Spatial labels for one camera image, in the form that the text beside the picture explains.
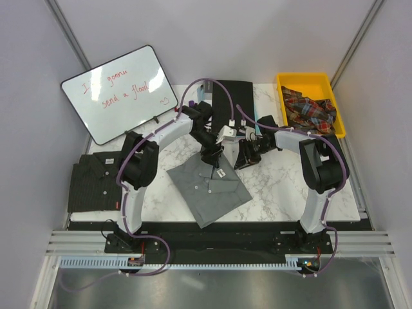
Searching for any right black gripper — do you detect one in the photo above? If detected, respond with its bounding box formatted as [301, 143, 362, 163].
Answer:
[234, 138, 274, 170]

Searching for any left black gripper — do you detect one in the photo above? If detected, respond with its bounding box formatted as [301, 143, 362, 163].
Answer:
[189, 127, 224, 169]

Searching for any grey long sleeve shirt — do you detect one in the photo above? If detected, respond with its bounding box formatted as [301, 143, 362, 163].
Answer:
[167, 153, 252, 229]

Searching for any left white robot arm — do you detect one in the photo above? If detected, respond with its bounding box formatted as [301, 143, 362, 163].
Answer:
[113, 102, 223, 253]

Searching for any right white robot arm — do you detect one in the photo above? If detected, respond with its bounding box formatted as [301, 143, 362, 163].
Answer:
[235, 116, 350, 254]

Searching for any black folder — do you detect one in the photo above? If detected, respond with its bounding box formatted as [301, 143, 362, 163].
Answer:
[198, 80, 255, 137]

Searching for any plaid shirt in bin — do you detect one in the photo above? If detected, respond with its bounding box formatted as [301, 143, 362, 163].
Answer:
[281, 86, 337, 134]

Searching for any yellow plastic bin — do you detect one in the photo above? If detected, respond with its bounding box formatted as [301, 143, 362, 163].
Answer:
[274, 73, 346, 138]

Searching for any folded black striped shirt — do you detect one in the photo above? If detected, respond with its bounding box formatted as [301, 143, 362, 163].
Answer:
[68, 151, 122, 212]

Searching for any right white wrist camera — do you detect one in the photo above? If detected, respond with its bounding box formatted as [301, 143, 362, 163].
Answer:
[239, 120, 257, 141]

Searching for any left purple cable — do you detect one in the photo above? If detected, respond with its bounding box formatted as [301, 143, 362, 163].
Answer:
[117, 77, 236, 239]

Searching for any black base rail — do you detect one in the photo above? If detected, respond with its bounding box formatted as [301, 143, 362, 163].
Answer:
[104, 222, 333, 265]

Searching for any white whiteboard black frame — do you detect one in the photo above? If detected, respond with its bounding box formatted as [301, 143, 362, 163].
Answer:
[61, 45, 178, 145]

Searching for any white slotted cable duct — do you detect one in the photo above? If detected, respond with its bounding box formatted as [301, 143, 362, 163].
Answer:
[59, 255, 302, 271]

